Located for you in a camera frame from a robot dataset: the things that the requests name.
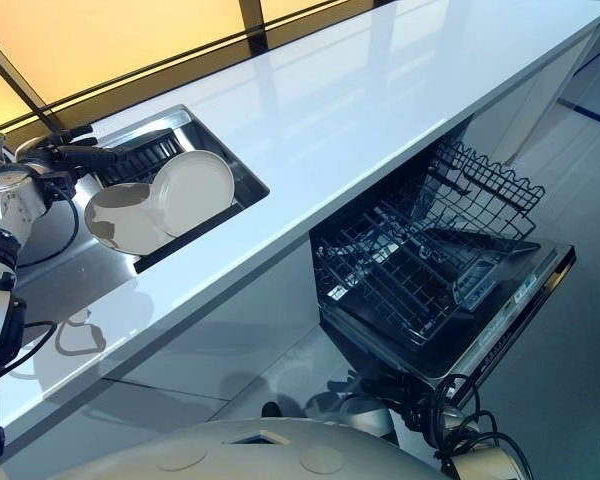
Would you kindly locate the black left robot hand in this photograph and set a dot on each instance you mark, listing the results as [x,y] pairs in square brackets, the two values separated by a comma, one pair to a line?
[87,151]

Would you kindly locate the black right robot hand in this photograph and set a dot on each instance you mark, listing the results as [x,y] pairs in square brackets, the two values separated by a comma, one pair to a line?
[367,385]

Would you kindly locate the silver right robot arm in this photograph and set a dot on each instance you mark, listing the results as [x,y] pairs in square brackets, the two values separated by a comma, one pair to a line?
[372,417]

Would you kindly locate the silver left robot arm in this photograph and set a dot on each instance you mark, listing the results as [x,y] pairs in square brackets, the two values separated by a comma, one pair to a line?
[0,205]

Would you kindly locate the open dishwasher door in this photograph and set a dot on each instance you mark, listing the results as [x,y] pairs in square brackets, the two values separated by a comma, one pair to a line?
[510,310]

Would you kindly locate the black ribbed dish rack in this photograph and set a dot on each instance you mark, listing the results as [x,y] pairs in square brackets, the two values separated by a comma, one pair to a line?
[145,152]

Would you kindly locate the white plate with dark stains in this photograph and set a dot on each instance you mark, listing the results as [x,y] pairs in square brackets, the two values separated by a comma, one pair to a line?
[125,225]

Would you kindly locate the round white plate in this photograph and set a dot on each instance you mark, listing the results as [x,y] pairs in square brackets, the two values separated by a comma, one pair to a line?
[195,192]

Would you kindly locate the stainless steel sink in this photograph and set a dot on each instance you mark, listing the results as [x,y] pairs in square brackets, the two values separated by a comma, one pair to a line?
[215,170]

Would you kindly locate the silver robot torso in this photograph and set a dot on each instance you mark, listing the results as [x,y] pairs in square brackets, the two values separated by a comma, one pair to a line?
[240,452]

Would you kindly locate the white cabinet front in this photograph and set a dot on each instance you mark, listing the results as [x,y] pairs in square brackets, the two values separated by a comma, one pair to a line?
[530,95]

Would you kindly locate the black window frame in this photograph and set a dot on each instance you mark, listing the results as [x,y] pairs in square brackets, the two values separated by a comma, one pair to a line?
[130,62]

